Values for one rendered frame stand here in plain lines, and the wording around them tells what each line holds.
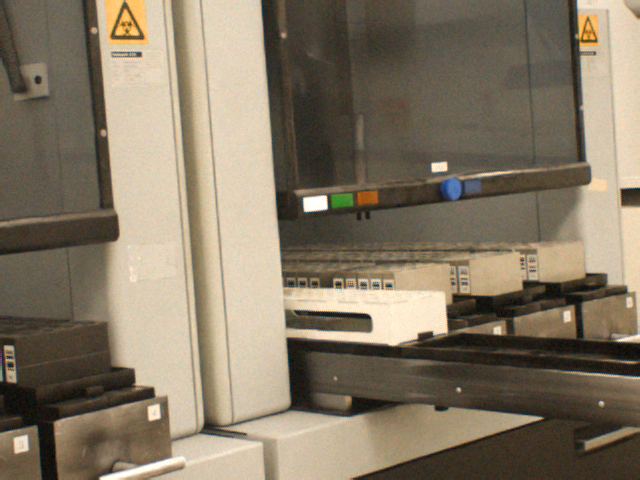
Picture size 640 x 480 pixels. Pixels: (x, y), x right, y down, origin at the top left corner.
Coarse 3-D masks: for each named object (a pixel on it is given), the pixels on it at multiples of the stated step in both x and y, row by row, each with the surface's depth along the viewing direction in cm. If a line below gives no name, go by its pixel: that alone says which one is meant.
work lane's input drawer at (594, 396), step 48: (432, 336) 157; (480, 336) 157; (528, 336) 153; (336, 384) 158; (384, 384) 152; (432, 384) 147; (480, 384) 143; (528, 384) 138; (576, 384) 134; (624, 384) 130
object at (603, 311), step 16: (592, 288) 194; (608, 288) 194; (624, 288) 196; (576, 304) 188; (592, 304) 189; (608, 304) 192; (624, 304) 195; (576, 320) 189; (592, 320) 189; (608, 320) 192; (624, 320) 195; (576, 336) 189; (592, 336) 189; (608, 336) 192; (624, 336) 191
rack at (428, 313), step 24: (288, 288) 179; (288, 312) 180; (384, 312) 154; (408, 312) 155; (432, 312) 158; (288, 336) 166; (312, 336) 163; (336, 336) 160; (360, 336) 157; (384, 336) 154; (408, 336) 155
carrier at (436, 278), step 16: (384, 272) 173; (400, 272) 173; (416, 272) 175; (432, 272) 177; (448, 272) 180; (384, 288) 173; (400, 288) 173; (416, 288) 175; (432, 288) 177; (448, 288) 180
